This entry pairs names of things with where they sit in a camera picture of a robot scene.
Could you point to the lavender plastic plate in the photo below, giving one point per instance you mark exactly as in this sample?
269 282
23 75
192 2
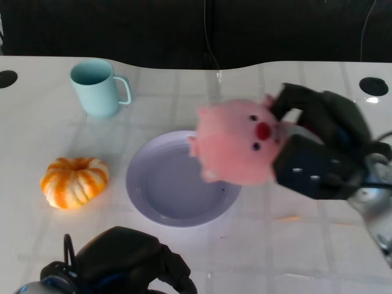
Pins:
180 190

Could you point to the orange striped small pumpkin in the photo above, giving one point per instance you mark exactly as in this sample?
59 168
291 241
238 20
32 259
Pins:
73 182

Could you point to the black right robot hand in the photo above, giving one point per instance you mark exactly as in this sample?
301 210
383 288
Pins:
318 144

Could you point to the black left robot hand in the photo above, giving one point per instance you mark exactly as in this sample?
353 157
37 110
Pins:
131 260

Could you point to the light blue plastic mug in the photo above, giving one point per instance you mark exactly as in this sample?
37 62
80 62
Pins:
95 88

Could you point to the pink plush pig doll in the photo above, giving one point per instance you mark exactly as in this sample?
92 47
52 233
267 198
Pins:
235 144

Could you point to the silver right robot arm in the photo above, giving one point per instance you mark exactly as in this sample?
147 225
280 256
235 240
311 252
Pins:
375 190

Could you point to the black fabric sofa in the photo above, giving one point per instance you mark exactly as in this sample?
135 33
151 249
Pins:
196 30

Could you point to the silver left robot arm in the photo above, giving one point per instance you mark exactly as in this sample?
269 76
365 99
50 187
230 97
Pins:
39 283

